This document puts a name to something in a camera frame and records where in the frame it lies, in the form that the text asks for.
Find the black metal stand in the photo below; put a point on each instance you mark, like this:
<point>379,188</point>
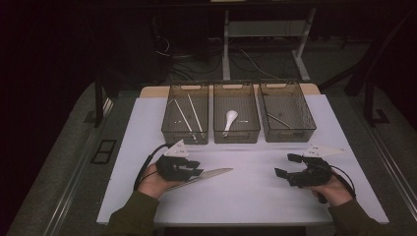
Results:
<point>369,101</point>

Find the white table cover sheet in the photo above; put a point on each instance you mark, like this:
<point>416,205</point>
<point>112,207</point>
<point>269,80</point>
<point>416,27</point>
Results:
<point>246,196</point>

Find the steel table knife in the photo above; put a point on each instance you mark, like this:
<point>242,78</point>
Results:
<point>214,172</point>

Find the person's left hand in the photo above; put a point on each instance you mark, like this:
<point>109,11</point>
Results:
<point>152,183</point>

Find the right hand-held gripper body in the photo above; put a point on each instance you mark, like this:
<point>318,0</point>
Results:
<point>316,175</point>

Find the metal floor rail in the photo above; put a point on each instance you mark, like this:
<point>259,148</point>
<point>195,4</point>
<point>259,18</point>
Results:
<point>67,196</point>
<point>393,167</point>

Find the white metal desk frame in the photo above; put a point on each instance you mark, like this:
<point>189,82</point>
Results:
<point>226,49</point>

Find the white ceramic spoon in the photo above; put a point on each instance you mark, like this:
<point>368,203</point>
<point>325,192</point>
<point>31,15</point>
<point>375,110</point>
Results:
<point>231,117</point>

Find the smoky clear plastic bin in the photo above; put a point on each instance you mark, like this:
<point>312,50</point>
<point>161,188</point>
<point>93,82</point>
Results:
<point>246,108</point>
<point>288,98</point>
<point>178,91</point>

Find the person's right hand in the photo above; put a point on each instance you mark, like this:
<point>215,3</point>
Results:
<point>334,193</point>

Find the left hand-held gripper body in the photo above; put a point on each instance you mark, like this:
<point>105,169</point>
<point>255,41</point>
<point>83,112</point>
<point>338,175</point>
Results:
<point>172,168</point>

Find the steel fork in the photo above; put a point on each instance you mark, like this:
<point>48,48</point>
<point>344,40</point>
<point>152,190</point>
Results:
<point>278,119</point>

